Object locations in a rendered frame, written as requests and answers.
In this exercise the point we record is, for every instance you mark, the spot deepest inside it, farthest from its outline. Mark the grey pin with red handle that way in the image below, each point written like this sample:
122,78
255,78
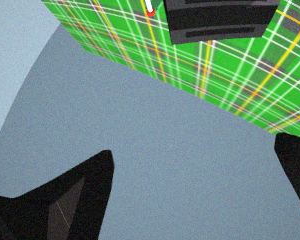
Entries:
150,11

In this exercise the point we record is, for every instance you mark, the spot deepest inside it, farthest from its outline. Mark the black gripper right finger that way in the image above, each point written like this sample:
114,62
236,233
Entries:
287,148

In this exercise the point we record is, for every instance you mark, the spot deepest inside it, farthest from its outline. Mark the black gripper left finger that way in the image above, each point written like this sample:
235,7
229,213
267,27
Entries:
69,207

